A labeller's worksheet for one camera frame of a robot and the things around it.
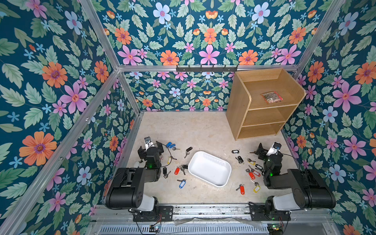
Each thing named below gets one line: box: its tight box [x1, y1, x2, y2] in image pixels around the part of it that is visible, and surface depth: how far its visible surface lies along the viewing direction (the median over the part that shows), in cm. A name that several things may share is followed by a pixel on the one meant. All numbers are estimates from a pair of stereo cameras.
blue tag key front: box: [176, 178, 188, 189], surface depth 86 cm
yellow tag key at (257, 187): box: [250, 179, 261, 193], surface depth 84 cm
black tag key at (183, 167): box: [180, 164, 189, 176], surface depth 91 cm
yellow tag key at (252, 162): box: [247, 158, 257, 166], surface depth 95 cm
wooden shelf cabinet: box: [225, 68, 307, 141], surface depth 90 cm
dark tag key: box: [184, 146, 193, 159], surface depth 100 cm
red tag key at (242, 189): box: [235, 184, 246, 195], surface depth 84 cm
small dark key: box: [163, 166, 171, 179], surface depth 90 cm
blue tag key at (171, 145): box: [165, 141, 181, 151], surface depth 101 cm
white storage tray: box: [188, 151, 232, 188], surface depth 90 cm
